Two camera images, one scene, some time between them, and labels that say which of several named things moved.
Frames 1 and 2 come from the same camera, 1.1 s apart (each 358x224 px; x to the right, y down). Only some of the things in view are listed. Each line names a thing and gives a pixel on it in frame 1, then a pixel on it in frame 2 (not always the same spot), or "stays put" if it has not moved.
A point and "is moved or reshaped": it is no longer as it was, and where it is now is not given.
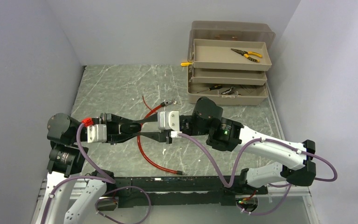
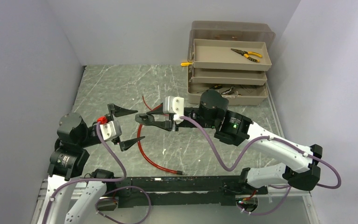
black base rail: [181, 192] stays put
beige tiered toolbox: [230, 60] stays put
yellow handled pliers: [246, 53] stays put
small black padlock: [130, 128] is moved or reshaped
